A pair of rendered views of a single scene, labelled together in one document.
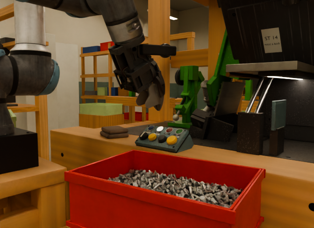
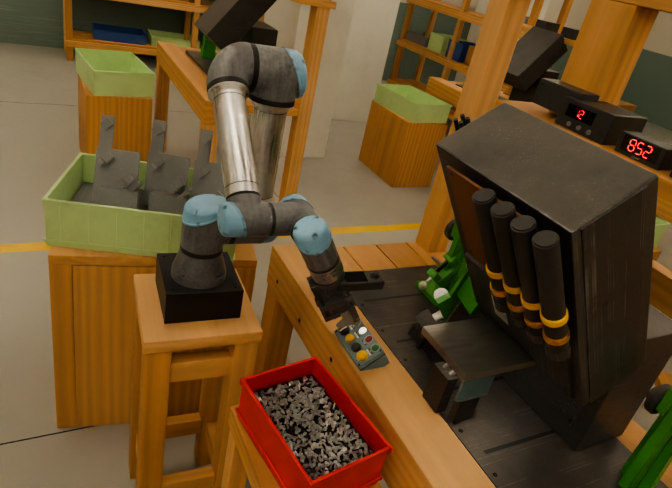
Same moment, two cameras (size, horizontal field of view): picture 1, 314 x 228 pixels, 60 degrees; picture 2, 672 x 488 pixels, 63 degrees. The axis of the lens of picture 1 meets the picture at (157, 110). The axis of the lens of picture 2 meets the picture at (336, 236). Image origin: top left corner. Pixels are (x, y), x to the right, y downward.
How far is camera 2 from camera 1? 0.88 m
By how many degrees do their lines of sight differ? 28
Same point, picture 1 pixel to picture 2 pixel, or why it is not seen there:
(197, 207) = (297, 468)
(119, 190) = (265, 421)
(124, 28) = (319, 277)
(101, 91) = (436, 42)
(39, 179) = (234, 338)
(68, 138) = (285, 271)
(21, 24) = not seen: hidden behind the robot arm
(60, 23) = not seen: outside the picture
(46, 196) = (239, 351)
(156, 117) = (425, 244)
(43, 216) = (233, 365)
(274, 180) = (407, 455)
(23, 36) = not seen: hidden behind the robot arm
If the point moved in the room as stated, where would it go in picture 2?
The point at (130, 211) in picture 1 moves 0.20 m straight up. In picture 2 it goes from (269, 437) to (283, 367)
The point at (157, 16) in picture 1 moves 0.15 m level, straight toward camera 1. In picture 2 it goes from (471, 104) to (462, 111)
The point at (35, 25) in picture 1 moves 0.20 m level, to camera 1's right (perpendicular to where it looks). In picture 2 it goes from (264, 180) to (331, 206)
